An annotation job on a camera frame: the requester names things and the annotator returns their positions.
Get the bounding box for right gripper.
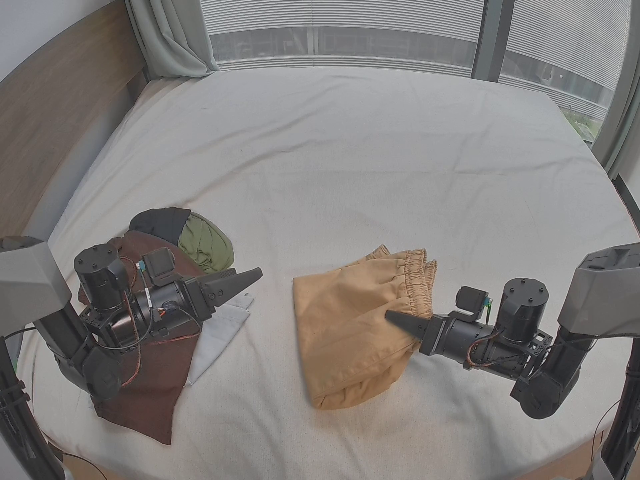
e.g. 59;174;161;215
384;309;497;370

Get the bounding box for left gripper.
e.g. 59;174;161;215
126;266;264;342

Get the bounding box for tan shorts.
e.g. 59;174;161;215
292;244;440;411

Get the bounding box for bed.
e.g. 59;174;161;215
0;0;640;480

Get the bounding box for green garment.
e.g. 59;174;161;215
177;212;236;275

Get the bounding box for pale grey garment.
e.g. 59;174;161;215
186;290;254;388

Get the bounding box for brown shorts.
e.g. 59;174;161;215
77;233;203;445

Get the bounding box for grey-green curtain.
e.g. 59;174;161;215
117;0;221;80

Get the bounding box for window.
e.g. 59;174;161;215
192;0;640;171

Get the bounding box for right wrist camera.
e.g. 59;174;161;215
454;285;492;325

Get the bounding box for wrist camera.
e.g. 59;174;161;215
454;285;492;325
140;248;177;287

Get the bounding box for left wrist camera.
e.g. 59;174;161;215
140;248;177;287

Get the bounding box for black cable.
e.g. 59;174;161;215
120;318;203;389

